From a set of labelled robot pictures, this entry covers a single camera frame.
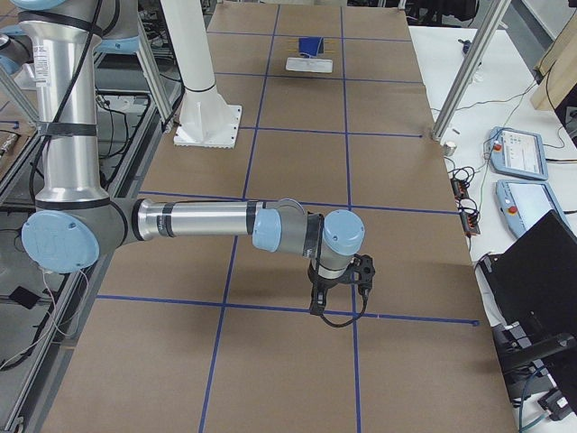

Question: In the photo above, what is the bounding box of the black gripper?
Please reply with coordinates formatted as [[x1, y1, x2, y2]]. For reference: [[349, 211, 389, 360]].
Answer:
[[307, 265, 340, 315]]

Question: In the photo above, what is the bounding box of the blue and grey towel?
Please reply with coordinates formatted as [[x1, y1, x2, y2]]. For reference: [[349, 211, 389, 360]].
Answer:
[[298, 36, 325, 58]]

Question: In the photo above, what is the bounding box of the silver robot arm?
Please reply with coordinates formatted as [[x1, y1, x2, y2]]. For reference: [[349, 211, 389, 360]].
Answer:
[[1, 24, 33, 75], [17, 1, 374, 316]]

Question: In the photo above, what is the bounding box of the white towel rack with wooden bars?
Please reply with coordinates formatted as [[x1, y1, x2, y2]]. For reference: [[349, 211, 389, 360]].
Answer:
[[285, 37, 334, 74]]

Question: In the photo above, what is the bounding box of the small metal cylinder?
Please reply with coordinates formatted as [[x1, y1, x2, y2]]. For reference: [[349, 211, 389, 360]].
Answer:
[[443, 141, 457, 157]]

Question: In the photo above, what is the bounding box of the lower blue teach pendant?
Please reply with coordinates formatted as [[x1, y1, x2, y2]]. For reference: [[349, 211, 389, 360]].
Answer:
[[496, 180, 567, 238]]

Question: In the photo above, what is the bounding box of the blue teach pendant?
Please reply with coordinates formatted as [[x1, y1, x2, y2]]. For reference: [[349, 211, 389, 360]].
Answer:
[[486, 127, 548, 180], [496, 180, 567, 238]]

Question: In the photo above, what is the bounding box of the upper blue teach pendant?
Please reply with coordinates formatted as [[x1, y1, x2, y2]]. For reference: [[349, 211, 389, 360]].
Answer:
[[486, 127, 548, 180]]

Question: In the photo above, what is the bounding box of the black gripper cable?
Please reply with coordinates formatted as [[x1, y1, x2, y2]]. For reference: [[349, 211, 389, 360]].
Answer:
[[313, 216, 373, 328]]

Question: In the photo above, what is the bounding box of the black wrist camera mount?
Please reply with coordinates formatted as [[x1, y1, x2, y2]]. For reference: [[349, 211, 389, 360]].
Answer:
[[350, 254, 376, 294]]

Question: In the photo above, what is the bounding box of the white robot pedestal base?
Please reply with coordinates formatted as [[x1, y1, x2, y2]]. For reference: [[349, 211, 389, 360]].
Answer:
[[161, 0, 243, 148]]

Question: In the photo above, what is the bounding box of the aluminium frame shelving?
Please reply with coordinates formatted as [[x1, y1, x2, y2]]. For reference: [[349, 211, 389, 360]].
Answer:
[[0, 67, 125, 433]]

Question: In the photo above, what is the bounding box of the aluminium frame post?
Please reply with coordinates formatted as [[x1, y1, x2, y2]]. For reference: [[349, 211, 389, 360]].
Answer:
[[431, 0, 511, 142]]

